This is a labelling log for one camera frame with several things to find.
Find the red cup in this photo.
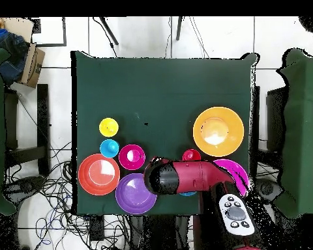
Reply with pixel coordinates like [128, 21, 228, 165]
[181, 148, 202, 161]

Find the black tripod leg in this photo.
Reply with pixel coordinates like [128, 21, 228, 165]
[175, 16, 184, 41]
[98, 16, 119, 46]

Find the red-orange bowl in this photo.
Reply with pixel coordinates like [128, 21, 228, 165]
[78, 153, 121, 197]

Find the yellow cup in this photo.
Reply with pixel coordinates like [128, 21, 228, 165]
[98, 117, 120, 138]

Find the brown cardboard box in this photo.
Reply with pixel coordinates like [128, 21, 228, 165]
[16, 42, 46, 89]

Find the blue cup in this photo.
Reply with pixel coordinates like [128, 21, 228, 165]
[99, 139, 120, 159]

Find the dark green tablecloth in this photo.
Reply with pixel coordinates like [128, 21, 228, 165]
[70, 50, 260, 217]

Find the small crimson bowl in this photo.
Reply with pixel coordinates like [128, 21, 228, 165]
[118, 144, 147, 171]

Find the large pink bowl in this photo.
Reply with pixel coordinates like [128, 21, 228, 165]
[213, 158, 250, 197]

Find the black pedestal foot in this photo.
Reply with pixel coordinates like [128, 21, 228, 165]
[2, 175, 46, 201]
[255, 178, 282, 205]

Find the white panel black frame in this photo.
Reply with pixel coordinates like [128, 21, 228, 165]
[31, 16, 67, 48]

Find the blue fabric bundle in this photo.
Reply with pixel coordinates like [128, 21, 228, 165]
[0, 27, 29, 85]

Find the purple bowl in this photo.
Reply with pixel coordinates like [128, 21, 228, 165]
[115, 173, 158, 215]

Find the large orange bowl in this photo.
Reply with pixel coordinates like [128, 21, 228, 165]
[192, 105, 245, 158]

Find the tangle of floor cables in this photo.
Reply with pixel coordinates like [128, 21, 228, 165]
[5, 141, 131, 250]

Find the black stool frame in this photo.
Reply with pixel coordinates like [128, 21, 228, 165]
[3, 83, 51, 178]

